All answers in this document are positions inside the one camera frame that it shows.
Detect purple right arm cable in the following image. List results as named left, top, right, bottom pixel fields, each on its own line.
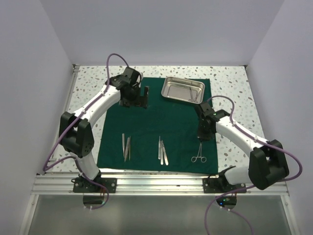
left=204, top=95, right=303, bottom=235

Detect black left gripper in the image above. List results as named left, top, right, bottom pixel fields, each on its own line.
left=120, top=84, right=148, bottom=109

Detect steel ring-handled hemostat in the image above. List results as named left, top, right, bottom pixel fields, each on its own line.
left=191, top=142, right=207, bottom=163

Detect thin pointed steel forceps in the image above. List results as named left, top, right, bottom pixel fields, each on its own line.
left=124, top=137, right=131, bottom=162

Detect steel tweezers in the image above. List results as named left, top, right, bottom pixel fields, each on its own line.
left=160, top=140, right=164, bottom=165
left=158, top=136, right=161, bottom=160
left=162, top=142, right=169, bottom=165

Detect steel surgical forceps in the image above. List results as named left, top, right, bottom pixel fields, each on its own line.
left=188, top=87, right=199, bottom=103

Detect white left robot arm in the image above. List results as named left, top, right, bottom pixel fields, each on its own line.
left=59, top=67, right=149, bottom=192

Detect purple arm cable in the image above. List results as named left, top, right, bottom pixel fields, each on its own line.
left=43, top=53, right=130, bottom=210
left=204, top=95, right=303, bottom=235

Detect aluminium table edge rail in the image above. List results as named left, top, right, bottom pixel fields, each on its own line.
left=31, top=171, right=291, bottom=196

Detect aluminium left side rail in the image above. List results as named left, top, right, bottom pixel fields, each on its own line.
left=45, top=64, right=80, bottom=172

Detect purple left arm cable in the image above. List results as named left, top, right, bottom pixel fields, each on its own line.
left=43, top=53, right=130, bottom=210

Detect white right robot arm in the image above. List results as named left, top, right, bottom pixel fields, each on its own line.
left=195, top=102, right=289, bottom=192

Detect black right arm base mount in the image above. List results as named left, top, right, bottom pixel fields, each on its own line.
left=202, top=166, right=246, bottom=193

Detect dark green surgical cloth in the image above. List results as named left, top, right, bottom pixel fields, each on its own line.
left=97, top=77, right=218, bottom=174

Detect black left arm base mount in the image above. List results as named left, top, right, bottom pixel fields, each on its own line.
left=71, top=173, right=117, bottom=193

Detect stainless steel instrument tray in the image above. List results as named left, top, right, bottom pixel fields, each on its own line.
left=161, top=77, right=205, bottom=104

